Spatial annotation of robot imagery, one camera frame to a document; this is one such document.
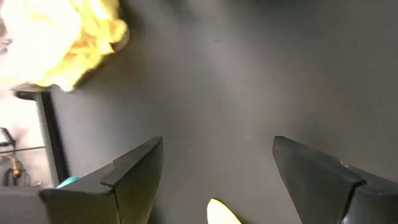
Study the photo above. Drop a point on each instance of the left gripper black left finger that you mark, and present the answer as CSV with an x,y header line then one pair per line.
x,y
130,186

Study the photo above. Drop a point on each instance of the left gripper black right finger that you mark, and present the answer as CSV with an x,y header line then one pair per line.
x,y
317,186

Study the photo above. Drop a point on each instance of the blue microfiber towel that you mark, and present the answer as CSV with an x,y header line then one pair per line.
x,y
70,181

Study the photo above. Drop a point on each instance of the yellow microfiber towel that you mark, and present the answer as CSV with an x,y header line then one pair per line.
x,y
220,214
87,46

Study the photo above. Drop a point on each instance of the clear plastic basket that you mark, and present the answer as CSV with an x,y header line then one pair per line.
x,y
122,40

